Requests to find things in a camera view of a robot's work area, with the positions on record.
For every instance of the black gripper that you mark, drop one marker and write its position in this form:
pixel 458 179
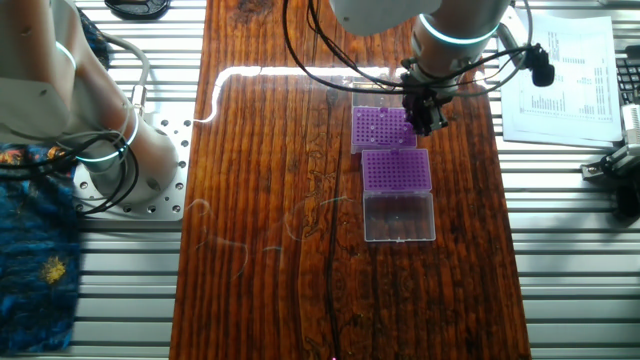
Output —
pixel 420 102

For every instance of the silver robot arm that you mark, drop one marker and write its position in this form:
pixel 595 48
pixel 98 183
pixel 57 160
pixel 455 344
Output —
pixel 45 75

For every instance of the purple pipette tip box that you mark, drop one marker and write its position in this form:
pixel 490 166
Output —
pixel 395 170
pixel 375 127

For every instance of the printed white paper sheet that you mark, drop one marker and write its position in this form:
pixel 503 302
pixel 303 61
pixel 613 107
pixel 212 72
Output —
pixel 575 125

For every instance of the brown wooden board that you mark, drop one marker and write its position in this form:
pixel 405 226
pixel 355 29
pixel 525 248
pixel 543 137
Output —
pixel 260 200

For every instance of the white ribbed block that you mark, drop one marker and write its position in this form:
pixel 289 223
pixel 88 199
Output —
pixel 632 125

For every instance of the black keyboard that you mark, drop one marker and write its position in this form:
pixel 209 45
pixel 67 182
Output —
pixel 631 80

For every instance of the blue starry patterned cloth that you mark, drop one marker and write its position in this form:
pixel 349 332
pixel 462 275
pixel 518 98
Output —
pixel 35 280

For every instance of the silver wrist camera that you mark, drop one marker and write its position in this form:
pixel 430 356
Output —
pixel 510 37

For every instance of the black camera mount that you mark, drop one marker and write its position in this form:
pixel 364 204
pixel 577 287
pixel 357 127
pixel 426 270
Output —
pixel 629 202

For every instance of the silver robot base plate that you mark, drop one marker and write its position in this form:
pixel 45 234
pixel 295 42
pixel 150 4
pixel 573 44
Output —
pixel 172 207

